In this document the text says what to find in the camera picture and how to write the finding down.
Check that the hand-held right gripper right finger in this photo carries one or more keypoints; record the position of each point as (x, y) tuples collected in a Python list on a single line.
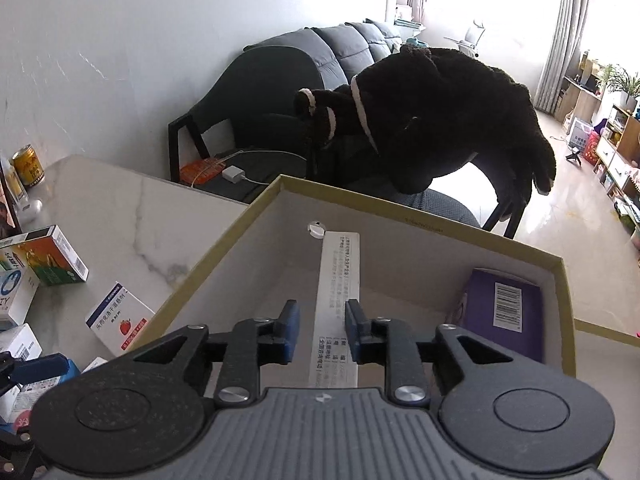
[(353, 332)]

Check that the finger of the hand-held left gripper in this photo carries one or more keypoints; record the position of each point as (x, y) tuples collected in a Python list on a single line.
[(15, 447), (40, 369)]

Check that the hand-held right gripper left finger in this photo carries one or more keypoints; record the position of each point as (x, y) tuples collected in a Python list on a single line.
[(290, 332)]

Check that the tall white medicine box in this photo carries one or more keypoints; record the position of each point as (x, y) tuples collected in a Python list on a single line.
[(336, 285)]

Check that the white blue-picture medicine box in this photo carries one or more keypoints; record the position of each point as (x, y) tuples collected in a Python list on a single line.
[(17, 295)]

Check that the beige cardboard box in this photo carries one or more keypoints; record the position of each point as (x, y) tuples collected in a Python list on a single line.
[(400, 255)]

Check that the purple medicine box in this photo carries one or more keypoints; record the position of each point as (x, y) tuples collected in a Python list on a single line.
[(500, 320)]

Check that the orange green medicine box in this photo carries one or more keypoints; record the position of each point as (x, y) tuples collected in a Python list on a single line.
[(47, 257)]

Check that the white red-arrow medicine box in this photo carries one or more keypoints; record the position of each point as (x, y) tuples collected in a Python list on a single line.
[(11, 260)]

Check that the white earbuds case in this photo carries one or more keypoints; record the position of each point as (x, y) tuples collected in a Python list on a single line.
[(29, 210)]

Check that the orange snack packet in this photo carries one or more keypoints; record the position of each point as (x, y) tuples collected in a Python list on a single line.
[(200, 171)]

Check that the yellow drink can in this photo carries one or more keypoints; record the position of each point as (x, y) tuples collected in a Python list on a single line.
[(29, 167)]

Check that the black fleece jacket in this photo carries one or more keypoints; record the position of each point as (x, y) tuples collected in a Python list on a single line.
[(440, 110)]

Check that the grey sofa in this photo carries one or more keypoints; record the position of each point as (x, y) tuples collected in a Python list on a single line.
[(280, 90)]

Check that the small black tripod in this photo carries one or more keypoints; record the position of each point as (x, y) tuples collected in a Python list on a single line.
[(574, 157)]

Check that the white TV cabinet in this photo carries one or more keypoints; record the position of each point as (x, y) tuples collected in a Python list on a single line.
[(617, 175)]

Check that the white office chair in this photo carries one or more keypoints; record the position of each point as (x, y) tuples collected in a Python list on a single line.
[(467, 37)]

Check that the wooden side desk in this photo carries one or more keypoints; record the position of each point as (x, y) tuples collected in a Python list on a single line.
[(580, 97)]

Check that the wooden shelf unit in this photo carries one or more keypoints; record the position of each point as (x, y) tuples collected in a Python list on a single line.
[(620, 130)]

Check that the grey curtain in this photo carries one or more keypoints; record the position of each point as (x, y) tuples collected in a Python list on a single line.
[(565, 35)]

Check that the potted green plant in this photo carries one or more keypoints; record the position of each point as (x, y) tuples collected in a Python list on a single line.
[(622, 85)]

